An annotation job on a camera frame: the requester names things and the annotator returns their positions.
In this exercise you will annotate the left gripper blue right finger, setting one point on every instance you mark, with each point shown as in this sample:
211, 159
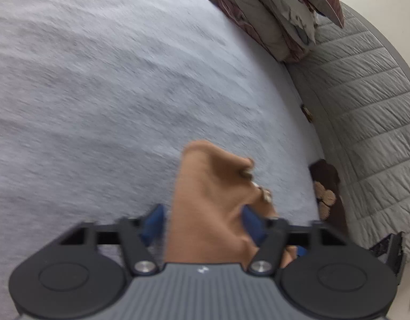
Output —
256, 226

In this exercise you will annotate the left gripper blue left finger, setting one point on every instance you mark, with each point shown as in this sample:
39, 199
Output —
152, 224

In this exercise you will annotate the brown long-sleeve sweater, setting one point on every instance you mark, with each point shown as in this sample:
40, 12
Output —
205, 225

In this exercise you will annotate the dark brown flower cushion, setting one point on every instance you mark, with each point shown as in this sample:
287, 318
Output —
326, 182

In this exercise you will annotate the grey fleece bed blanket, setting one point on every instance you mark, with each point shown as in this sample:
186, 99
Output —
99, 97

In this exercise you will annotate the grey quilted headboard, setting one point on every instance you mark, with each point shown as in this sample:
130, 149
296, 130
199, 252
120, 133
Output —
356, 86

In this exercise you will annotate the folded floral quilt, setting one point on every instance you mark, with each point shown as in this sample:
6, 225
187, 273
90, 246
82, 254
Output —
285, 28

